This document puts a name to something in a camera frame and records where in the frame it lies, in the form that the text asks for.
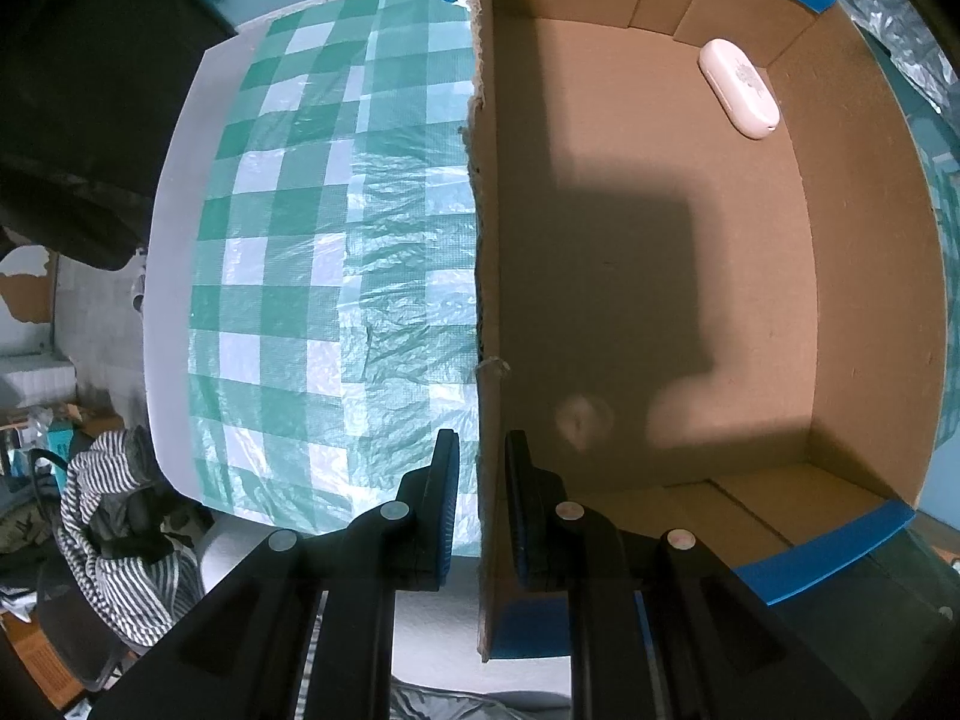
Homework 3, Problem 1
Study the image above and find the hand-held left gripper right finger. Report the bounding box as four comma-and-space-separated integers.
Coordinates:
504, 429, 863, 720

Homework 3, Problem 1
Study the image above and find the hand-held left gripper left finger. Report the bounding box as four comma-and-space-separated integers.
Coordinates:
90, 429, 461, 720

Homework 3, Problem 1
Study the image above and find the cardboard box with blue outside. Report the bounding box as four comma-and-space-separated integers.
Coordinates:
461, 0, 950, 665

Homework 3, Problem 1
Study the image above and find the green checkered plastic tablecloth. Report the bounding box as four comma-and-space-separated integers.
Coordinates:
184, 0, 485, 560

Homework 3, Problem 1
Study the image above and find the striped cloth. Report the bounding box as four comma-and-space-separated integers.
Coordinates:
56, 427, 203, 650

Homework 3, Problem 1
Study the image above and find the white oval case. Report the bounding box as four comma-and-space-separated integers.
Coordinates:
697, 38, 781, 140

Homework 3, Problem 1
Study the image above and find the dark cloth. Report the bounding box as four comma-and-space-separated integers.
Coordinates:
0, 0, 241, 272

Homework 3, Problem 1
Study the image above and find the silver foil sheet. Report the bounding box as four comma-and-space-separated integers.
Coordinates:
806, 0, 960, 128

